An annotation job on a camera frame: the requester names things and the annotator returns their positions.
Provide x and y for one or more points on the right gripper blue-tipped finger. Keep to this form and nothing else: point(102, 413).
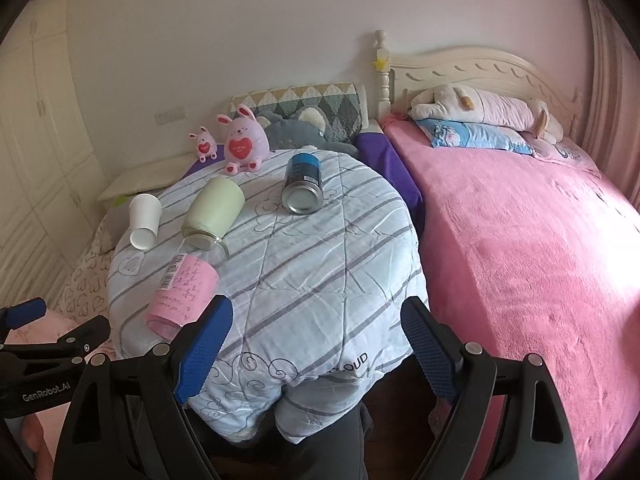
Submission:
point(15, 317)

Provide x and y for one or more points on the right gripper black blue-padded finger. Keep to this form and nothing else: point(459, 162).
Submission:
point(533, 439)
point(127, 419)

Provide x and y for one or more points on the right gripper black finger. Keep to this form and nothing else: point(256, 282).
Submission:
point(78, 342)

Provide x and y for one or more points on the clear jar with pink paper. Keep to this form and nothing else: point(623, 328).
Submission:
point(190, 281)

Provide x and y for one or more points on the white paper cup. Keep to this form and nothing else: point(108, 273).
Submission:
point(145, 211)

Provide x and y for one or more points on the pale green cup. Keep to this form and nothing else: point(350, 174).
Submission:
point(212, 213)

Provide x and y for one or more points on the heart-print sheet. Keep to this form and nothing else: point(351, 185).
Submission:
point(84, 295)

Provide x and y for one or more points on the grey sun-print pillow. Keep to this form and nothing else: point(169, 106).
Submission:
point(116, 223)

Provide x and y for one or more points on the cream wardrobe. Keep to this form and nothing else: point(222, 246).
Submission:
point(50, 177)

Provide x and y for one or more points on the pink fleece blanket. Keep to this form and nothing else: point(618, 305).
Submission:
point(525, 256)

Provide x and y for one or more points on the cream folded board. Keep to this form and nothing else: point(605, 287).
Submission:
point(148, 177)

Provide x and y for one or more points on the small pink bunny plush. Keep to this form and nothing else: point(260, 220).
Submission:
point(205, 145)

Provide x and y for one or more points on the striped light blue quilt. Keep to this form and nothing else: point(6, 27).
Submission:
point(316, 301)

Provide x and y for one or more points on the large pink bunny plush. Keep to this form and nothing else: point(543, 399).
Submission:
point(247, 145)

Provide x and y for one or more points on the blue metal can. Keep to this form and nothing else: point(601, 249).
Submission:
point(302, 192)

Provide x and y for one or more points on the blue cartoon pillow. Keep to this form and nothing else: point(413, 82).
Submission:
point(448, 134)

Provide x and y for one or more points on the purple sheet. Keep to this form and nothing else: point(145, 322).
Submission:
point(377, 153)

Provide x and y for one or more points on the grey plush toy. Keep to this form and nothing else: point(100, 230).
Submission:
point(307, 127)

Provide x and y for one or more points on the long pink white plush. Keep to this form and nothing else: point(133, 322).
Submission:
point(462, 103)

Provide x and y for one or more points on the green patchwork pillow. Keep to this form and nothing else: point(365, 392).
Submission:
point(343, 103)

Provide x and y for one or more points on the cream wooden headboard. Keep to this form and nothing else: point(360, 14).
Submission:
point(399, 78)

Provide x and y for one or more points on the wall outlet plate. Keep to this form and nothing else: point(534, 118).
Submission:
point(167, 116)

